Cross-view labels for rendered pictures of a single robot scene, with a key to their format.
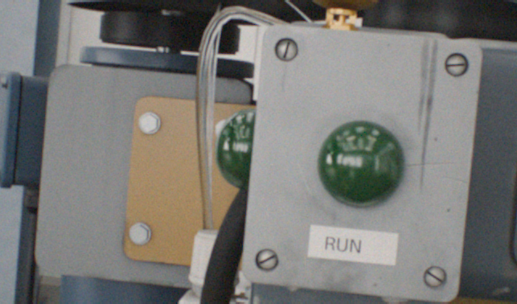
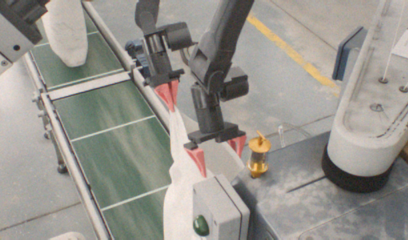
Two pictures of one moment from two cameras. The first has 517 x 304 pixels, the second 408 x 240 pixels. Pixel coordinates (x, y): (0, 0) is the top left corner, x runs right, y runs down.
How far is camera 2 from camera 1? 0.65 m
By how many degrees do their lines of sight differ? 64
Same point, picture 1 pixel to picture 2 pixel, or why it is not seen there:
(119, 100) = not seen: hidden behind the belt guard
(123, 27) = not seen: hidden behind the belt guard
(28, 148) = (342, 70)
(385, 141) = (199, 227)
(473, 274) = not seen: outside the picture
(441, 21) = (326, 169)
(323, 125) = (199, 211)
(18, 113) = (341, 57)
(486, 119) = (258, 227)
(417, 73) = (210, 217)
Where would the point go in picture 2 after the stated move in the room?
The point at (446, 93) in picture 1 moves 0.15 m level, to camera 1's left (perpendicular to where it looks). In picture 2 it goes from (214, 227) to (159, 155)
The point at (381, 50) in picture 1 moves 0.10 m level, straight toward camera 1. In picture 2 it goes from (206, 207) to (131, 234)
